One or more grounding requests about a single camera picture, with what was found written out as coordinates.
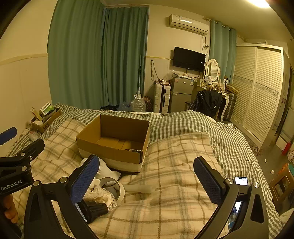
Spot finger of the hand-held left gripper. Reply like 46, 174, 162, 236
0, 138, 45, 172
0, 127, 18, 146

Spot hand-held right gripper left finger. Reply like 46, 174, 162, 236
24, 154, 100, 239

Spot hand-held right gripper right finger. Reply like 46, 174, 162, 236
193, 156, 269, 239

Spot cream lace cloth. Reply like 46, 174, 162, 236
83, 184, 117, 210

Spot white sock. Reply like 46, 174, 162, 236
79, 158, 122, 182

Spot black cylindrical flashlight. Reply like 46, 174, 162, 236
76, 200, 109, 224

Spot grey tape roll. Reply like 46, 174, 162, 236
100, 177, 126, 203

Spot white plastic tube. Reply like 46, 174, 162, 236
124, 184, 153, 194

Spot brown cardboard box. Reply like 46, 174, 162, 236
76, 114, 151, 173

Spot person's left hand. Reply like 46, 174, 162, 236
4, 194, 19, 227

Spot clear plastic bottle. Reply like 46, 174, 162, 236
28, 131, 42, 142

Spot small printed cardboard box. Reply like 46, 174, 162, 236
31, 107, 62, 134

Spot smartphone with lit screen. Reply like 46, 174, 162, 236
234, 176, 249, 186

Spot green and white carton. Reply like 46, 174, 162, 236
40, 101, 55, 115

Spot green checked duvet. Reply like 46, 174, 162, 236
7, 103, 285, 239

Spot wooden stool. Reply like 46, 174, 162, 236
269, 163, 294, 207

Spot dark chair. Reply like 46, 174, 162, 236
185, 101, 200, 113

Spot brown suitcase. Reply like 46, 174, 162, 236
224, 85, 238, 121

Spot red fire extinguisher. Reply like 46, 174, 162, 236
282, 141, 293, 156

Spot grey small refrigerator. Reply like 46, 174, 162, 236
170, 76, 196, 113

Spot clear water jug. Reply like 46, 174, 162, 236
130, 95, 146, 113

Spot tan fluffy item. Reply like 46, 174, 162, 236
206, 83, 227, 95

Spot white ribbed suitcase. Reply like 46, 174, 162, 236
153, 83, 171, 113

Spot dark patterned bag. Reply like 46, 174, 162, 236
141, 97, 154, 113

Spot wide green curtain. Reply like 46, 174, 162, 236
47, 0, 105, 106

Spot white louvered wardrobe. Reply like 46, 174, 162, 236
230, 44, 286, 150

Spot white oval mirror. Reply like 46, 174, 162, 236
205, 58, 220, 82

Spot white pole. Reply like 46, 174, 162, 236
137, 55, 142, 98

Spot narrow green curtain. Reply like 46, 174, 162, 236
209, 19, 237, 85

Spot white air conditioner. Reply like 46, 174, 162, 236
169, 14, 210, 35

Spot ceiling light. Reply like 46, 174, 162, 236
247, 0, 274, 9

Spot wall cable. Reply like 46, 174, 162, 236
150, 59, 162, 83

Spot black wall television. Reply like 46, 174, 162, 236
173, 47, 206, 72

